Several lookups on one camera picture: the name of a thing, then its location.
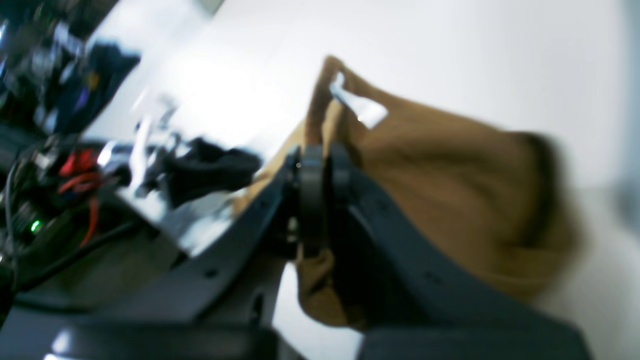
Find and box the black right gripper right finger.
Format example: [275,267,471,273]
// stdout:
[327,144,591,360]

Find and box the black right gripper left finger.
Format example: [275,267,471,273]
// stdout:
[1,145,327,360]

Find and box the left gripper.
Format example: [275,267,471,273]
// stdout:
[97,95,263,208]

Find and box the brown t-shirt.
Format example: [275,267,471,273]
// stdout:
[233,55,579,304]

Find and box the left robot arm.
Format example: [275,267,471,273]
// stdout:
[1,116,263,300]

